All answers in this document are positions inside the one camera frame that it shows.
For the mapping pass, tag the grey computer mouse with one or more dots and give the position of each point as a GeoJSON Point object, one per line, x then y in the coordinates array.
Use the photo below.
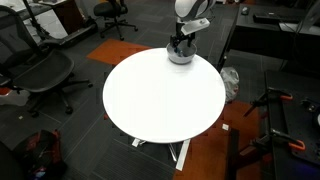
{"type": "Point", "coordinates": [245, 10]}

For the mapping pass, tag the white bowl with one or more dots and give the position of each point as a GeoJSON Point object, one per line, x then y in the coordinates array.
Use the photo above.
{"type": "Point", "coordinates": [181, 60]}

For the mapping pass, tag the brown wooden cabinet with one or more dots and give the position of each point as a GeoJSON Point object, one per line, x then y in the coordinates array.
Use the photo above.
{"type": "Point", "coordinates": [68, 15]}

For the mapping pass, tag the black desk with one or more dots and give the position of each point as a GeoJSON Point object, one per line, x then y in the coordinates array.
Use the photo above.
{"type": "Point", "coordinates": [260, 38]}

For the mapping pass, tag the white metal table base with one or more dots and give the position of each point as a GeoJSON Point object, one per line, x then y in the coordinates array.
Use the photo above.
{"type": "Point", "coordinates": [183, 156]}

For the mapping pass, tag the black keyboard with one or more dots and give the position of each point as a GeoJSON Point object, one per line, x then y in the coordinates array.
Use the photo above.
{"type": "Point", "coordinates": [266, 18]}

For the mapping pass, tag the teal capped marker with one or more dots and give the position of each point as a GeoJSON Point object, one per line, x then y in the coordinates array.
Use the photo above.
{"type": "Point", "coordinates": [178, 51]}

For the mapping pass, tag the white plastic bag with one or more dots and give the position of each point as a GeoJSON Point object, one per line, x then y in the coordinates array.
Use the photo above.
{"type": "Point", "coordinates": [230, 83]}

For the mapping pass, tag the white plastic object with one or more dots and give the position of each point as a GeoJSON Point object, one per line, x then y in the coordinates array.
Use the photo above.
{"type": "Point", "coordinates": [13, 97]}

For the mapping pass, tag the small black office chair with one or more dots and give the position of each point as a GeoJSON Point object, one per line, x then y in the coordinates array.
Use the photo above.
{"type": "Point", "coordinates": [111, 10]}

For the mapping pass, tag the black mesh office chair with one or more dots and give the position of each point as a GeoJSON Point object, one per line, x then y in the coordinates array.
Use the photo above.
{"type": "Point", "coordinates": [43, 70]}

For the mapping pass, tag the red and black backpack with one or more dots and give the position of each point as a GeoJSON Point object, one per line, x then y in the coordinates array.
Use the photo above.
{"type": "Point", "coordinates": [41, 153]}

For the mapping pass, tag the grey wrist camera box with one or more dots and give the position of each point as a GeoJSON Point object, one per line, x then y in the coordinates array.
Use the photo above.
{"type": "Point", "coordinates": [195, 26]}

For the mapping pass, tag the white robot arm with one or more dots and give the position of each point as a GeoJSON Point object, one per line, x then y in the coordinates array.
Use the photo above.
{"type": "Point", "coordinates": [190, 8]}

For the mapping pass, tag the white paper scrap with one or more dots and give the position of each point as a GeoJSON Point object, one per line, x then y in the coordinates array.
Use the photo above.
{"type": "Point", "coordinates": [225, 127]}

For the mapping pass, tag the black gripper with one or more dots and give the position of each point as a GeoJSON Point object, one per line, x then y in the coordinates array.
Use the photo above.
{"type": "Point", "coordinates": [183, 39]}

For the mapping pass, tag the black device on mount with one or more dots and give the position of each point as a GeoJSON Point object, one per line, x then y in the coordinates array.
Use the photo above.
{"type": "Point", "coordinates": [311, 111]}

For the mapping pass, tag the black stand post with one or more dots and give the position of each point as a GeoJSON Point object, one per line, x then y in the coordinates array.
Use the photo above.
{"type": "Point", "coordinates": [232, 156]}

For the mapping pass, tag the black stand base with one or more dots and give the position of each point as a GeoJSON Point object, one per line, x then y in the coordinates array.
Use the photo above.
{"type": "Point", "coordinates": [71, 35]}

